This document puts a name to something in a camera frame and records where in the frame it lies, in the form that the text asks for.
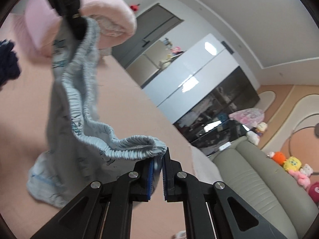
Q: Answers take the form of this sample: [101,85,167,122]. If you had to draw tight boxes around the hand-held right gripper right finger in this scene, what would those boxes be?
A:
[162,147,289,239]

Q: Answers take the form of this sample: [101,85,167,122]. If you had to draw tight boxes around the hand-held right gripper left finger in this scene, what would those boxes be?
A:
[30,158,153,239]

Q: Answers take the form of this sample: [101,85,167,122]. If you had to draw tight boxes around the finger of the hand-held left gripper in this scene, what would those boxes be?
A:
[62,12,88,41]

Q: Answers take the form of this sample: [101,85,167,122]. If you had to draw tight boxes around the light blue printed pants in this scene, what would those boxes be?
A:
[26,16,168,208]

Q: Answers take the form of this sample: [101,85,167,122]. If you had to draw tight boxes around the rolled pink quilt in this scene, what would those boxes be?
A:
[25,0,138,58]

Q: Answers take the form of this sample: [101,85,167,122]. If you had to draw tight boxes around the pale pink dotted pillow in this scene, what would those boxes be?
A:
[191,144,224,187]

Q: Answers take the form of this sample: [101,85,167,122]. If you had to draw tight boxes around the grey door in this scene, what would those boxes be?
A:
[112,3,184,68]

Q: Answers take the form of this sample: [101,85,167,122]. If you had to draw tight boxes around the navy blue garment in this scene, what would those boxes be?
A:
[0,39,21,91]

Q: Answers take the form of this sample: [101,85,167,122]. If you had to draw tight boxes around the gold fridge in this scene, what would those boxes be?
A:
[125,40,175,88]

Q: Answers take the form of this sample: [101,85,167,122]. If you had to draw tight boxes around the beige padded headboard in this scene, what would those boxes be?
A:
[209,137,315,239]

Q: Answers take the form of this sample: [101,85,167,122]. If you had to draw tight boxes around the pink printed umbrella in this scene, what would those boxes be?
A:
[229,108,265,130]

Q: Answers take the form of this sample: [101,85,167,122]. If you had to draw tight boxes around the white cat plush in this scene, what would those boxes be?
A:
[246,121,269,145]

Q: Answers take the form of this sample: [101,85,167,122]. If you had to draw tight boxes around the white glossy wardrobe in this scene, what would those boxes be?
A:
[142,33,240,124]

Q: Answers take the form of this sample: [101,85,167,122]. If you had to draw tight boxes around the orange plush toy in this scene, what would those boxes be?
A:
[270,151,286,166]

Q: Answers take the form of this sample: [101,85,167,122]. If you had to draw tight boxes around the yellow square plush toy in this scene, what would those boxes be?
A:
[284,156,303,173]

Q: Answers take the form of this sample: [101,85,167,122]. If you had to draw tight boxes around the pink plush toy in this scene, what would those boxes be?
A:
[288,164,314,188]

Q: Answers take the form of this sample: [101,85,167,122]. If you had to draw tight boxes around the red plush toy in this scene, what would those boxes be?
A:
[307,181,319,200]

